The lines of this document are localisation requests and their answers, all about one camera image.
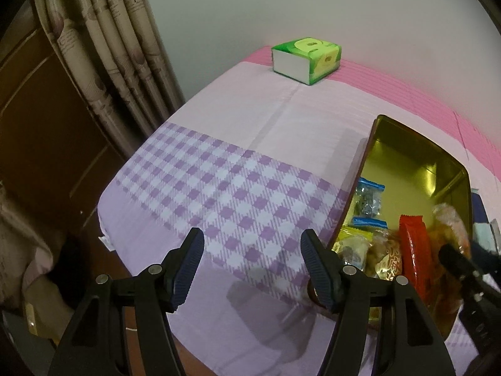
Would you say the red foil snack packet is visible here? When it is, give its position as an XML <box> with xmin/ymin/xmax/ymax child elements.
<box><xmin>398</xmin><ymin>215</ymin><xmax>434</xmax><ymax>306</ymax></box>

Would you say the dark red toffee tin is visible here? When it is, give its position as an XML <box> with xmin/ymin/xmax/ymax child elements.
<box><xmin>306</xmin><ymin>114</ymin><xmax>474</xmax><ymax>340</ymax></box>

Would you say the blue clear candy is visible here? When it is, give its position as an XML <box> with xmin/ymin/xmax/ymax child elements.
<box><xmin>350</xmin><ymin>177</ymin><xmax>388</xmax><ymax>229</ymax></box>

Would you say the pink purple checked tablecloth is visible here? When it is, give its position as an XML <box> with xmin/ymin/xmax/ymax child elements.
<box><xmin>98</xmin><ymin>47</ymin><xmax>500</xmax><ymax>375</ymax></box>

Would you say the clear fried twist snack bag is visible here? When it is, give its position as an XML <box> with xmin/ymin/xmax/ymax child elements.
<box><xmin>365</xmin><ymin>230</ymin><xmax>402</xmax><ymax>281</ymax></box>

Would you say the dark brown wooden cabinet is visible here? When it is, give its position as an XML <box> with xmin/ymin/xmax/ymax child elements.
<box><xmin>0</xmin><ymin>0</ymin><xmax>130</xmax><ymax>310</ymax></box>

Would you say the navy and mint snack packet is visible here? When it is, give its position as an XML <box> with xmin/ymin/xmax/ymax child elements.
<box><xmin>471</xmin><ymin>190</ymin><xmax>500</xmax><ymax>255</ymax></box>

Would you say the green tissue pack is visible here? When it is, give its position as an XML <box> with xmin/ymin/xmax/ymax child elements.
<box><xmin>271</xmin><ymin>37</ymin><xmax>342</xmax><ymax>86</ymax></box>

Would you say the beige patterned curtain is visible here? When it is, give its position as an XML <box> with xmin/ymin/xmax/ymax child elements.
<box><xmin>34</xmin><ymin>0</ymin><xmax>184</xmax><ymax>157</ymax></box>

